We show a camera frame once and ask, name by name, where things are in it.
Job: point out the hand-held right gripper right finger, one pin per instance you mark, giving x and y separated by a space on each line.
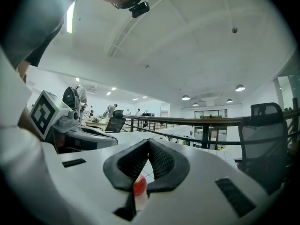
168 165

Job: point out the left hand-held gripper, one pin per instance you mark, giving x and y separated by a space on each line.
47 114

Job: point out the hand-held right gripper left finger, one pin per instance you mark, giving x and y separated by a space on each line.
124 167

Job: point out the red apple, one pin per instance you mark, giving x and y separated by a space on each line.
140 185

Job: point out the wooden desk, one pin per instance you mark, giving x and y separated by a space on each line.
96 123

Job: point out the black backpack device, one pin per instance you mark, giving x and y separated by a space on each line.
69 98

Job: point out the row of ceiling panel lights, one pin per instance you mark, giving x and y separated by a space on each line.
113 88

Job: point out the dark framed interior window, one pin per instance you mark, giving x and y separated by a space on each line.
211 114

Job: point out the black mesh office chair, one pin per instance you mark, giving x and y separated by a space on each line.
264 135

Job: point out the long fluorescent ceiling light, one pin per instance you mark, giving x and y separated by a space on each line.
70 17

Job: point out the person's dark shirt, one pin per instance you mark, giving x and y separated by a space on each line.
28 32

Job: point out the glass partition window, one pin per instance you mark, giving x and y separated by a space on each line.
284 92

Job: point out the black head-mounted camera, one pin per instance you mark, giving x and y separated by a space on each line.
140 9

